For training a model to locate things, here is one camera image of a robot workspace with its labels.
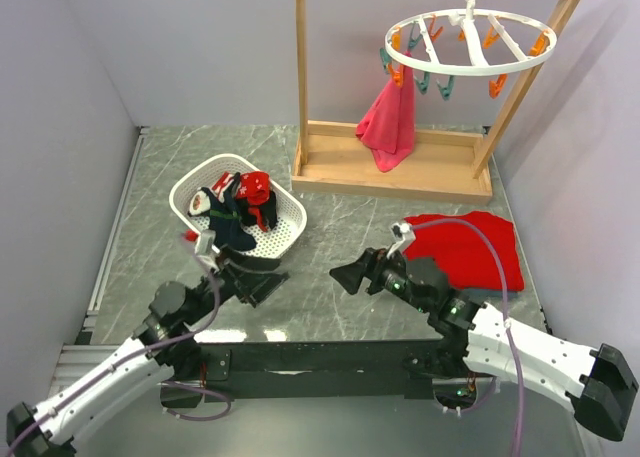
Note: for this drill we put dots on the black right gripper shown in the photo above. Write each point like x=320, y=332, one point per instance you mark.
x=372, y=265

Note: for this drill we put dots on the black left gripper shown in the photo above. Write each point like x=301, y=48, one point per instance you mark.
x=249, y=287

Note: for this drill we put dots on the navy santa pattern sock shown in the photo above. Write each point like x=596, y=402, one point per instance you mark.
x=225, y=217

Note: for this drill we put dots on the red white patterned sock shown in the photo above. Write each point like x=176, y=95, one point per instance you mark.
x=221, y=185

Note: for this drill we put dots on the black sock with stripes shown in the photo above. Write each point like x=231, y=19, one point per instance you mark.
x=263, y=216

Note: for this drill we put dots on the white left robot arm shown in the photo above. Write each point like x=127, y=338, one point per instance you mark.
x=161, y=350

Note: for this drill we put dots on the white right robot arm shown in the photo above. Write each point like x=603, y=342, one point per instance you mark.
x=596, y=385

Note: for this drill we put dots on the white round clip hanger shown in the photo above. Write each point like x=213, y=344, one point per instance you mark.
x=410, y=45

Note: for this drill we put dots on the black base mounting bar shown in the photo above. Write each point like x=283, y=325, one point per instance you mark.
x=413, y=369

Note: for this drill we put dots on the red folded towel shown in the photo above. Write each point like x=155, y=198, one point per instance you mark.
x=464, y=257

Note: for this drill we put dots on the pink hanging towel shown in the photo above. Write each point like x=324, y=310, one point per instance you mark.
x=388, y=127

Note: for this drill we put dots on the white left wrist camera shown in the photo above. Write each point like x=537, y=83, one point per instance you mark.
x=202, y=247

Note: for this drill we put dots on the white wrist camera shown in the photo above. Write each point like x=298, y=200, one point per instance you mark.
x=202, y=247
x=403, y=235

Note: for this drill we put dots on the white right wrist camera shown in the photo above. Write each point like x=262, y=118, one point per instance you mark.
x=403, y=235

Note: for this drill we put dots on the wooden hanging rack frame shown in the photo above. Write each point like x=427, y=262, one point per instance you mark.
x=446, y=165

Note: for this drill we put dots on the aluminium frame rail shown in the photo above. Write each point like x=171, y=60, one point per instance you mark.
x=74, y=362

